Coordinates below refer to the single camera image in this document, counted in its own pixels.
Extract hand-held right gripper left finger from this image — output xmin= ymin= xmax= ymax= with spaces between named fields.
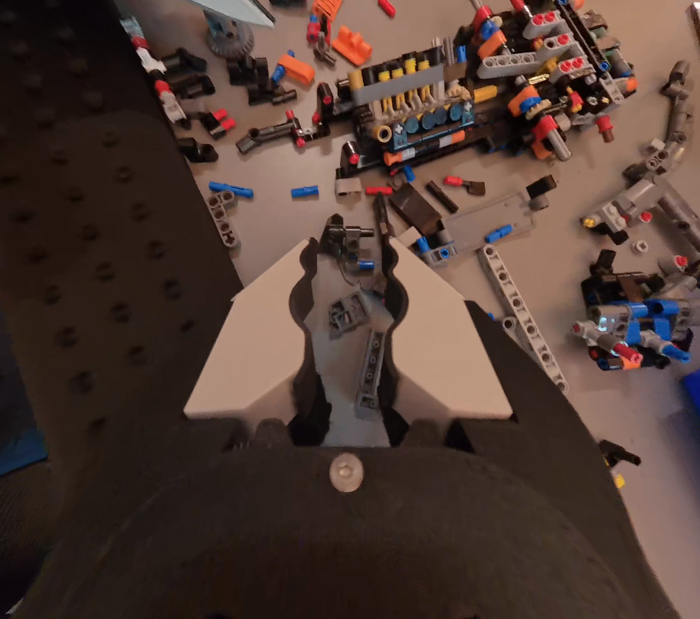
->
xmin=183 ymin=239 xmax=319 ymax=447

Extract short dark grey lego beam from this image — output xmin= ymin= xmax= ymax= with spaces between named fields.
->
xmin=355 ymin=329 xmax=386 ymax=420

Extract black lego connector pair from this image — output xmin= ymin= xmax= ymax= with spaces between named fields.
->
xmin=227 ymin=55 xmax=299 ymax=105

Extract orange lego bracket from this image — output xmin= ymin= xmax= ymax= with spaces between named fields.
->
xmin=332 ymin=25 xmax=374 ymax=67

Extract dark grey lego gear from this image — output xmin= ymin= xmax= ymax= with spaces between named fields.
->
xmin=203 ymin=11 xmax=255 ymax=57

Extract dark grey lego driveshaft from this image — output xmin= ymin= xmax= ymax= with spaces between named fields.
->
xmin=659 ymin=61 xmax=692 ymax=160

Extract blue fabric item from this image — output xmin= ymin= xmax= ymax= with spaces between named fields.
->
xmin=0 ymin=428 xmax=47 ymax=477

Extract orange lego liftarm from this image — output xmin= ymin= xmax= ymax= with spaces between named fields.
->
xmin=272 ymin=50 xmax=316 ymax=85

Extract grey lego steering assembly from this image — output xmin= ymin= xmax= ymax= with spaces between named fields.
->
xmin=581 ymin=138 xmax=700 ymax=248

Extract light grey lego beam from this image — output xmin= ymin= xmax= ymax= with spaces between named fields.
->
xmin=478 ymin=245 xmax=569 ymax=392

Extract black lego block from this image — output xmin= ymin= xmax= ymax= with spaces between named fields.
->
xmin=526 ymin=176 xmax=557 ymax=209

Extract short black lego axle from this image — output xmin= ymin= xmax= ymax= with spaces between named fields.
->
xmin=425 ymin=181 xmax=459 ymax=213

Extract blue grey lego piston assembly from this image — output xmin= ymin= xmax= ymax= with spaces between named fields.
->
xmin=571 ymin=249 xmax=700 ymax=371

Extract black red lego piece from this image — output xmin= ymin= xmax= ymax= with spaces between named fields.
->
xmin=444 ymin=175 xmax=486 ymax=196

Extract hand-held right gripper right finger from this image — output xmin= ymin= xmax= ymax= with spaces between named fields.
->
xmin=383 ymin=237 xmax=515 ymax=447

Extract multicolour lego chassis assembly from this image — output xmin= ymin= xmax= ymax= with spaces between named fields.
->
xmin=335 ymin=0 xmax=638 ymax=182

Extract cluster of black lego connectors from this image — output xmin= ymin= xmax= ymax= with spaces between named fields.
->
xmin=120 ymin=17 xmax=236 ymax=163

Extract black yellow lego piece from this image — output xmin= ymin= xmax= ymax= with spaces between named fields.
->
xmin=599 ymin=438 xmax=642 ymax=488

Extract black lego link red pins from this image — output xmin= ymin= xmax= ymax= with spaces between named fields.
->
xmin=236 ymin=110 xmax=334 ymax=155

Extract grey lego panel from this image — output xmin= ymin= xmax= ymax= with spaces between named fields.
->
xmin=424 ymin=192 xmax=537 ymax=253

